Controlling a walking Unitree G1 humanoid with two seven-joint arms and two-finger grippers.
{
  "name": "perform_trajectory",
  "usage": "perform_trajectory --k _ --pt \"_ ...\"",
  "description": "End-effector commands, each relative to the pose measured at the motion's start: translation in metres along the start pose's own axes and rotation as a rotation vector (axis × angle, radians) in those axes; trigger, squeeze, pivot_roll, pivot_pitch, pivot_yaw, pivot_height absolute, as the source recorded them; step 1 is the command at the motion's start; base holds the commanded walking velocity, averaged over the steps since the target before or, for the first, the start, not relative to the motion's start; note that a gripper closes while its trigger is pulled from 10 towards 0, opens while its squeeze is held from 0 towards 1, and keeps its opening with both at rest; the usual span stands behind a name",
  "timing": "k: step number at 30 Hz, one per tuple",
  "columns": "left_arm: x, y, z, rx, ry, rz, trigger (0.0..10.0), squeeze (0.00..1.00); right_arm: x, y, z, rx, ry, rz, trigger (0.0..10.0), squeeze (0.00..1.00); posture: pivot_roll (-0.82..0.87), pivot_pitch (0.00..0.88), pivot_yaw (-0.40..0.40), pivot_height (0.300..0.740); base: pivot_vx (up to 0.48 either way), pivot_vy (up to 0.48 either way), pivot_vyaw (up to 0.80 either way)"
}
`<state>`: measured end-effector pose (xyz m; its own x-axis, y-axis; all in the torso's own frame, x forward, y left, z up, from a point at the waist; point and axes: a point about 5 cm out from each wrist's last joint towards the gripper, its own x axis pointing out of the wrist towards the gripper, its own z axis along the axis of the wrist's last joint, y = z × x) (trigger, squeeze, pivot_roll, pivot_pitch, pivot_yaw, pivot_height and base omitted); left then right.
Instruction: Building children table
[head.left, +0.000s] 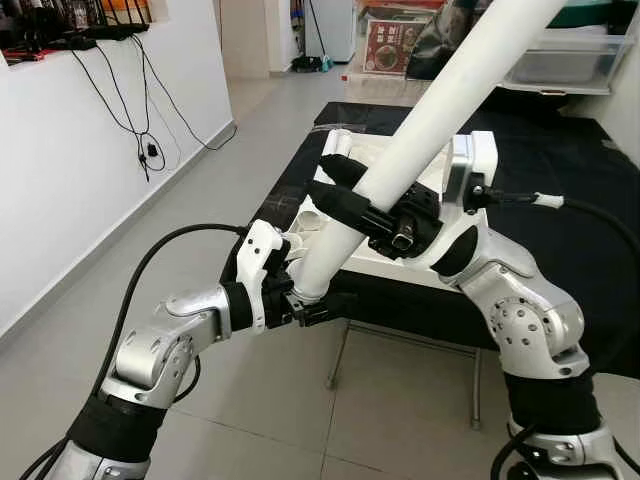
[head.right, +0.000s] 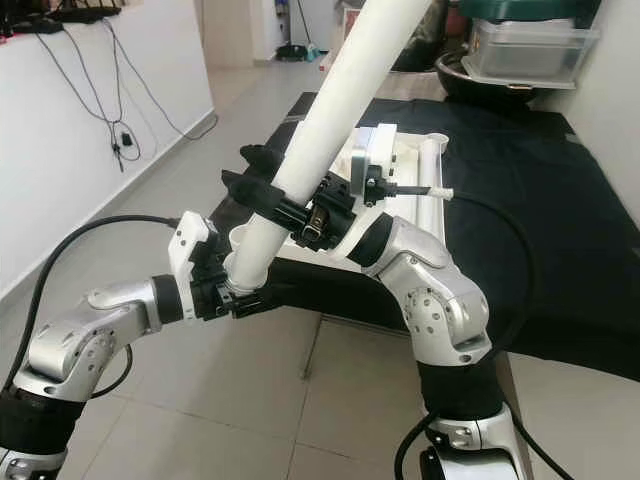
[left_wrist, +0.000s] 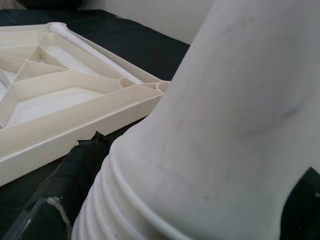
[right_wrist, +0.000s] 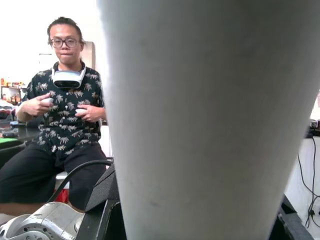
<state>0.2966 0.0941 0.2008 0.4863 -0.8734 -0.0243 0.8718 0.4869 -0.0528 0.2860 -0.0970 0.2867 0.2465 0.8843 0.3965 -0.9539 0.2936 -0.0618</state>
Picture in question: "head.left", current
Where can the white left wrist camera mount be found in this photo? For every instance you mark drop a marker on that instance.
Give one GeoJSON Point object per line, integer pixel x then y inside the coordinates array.
{"type": "Point", "coordinates": [258, 250]}

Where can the beige door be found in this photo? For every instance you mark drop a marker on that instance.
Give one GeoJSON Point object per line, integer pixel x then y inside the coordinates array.
{"type": "Point", "coordinates": [250, 35]}

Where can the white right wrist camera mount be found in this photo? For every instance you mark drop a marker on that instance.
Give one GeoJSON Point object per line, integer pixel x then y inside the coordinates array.
{"type": "Point", "coordinates": [470, 165]}

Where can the clear plastic storage box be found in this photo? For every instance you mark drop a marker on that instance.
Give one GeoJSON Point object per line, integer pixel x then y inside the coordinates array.
{"type": "Point", "coordinates": [570, 65]}

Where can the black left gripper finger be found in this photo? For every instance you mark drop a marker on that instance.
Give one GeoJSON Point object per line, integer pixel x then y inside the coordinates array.
{"type": "Point", "coordinates": [322, 312]}

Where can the black tablecloth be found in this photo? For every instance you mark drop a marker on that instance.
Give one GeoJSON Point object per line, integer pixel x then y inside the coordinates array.
{"type": "Point", "coordinates": [560, 150]}

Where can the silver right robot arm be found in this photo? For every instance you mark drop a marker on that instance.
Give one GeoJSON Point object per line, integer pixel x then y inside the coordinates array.
{"type": "Point", "coordinates": [520, 320]}

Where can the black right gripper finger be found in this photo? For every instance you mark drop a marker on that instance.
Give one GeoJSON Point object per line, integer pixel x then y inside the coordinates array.
{"type": "Point", "coordinates": [345, 205]}
{"type": "Point", "coordinates": [342, 170]}

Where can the black bag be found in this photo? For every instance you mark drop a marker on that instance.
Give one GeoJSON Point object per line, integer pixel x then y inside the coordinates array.
{"type": "Point", "coordinates": [440, 40]}

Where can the beige low bench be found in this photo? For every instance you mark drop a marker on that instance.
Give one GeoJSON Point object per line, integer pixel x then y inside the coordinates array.
{"type": "Point", "coordinates": [375, 88]}

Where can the white plastic children table top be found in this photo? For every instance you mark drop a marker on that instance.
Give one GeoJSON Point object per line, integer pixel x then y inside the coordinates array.
{"type": "Point", "coordinates": [340, 140]}

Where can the orange-lidded clear storage box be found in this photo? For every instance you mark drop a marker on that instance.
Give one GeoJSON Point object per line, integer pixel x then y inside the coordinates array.
{"type": "Point", "coordinates": [390, 45]}

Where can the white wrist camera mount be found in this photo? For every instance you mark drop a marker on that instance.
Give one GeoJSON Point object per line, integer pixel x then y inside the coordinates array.
{"type": "Point", "coordinates": [470, 165]}
{"type": "Point", "coordinates": [258, 250]}

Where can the black power adapter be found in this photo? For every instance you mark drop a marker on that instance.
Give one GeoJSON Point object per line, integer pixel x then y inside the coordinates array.
{"type": "Point", "coordinates": [151, 152]}

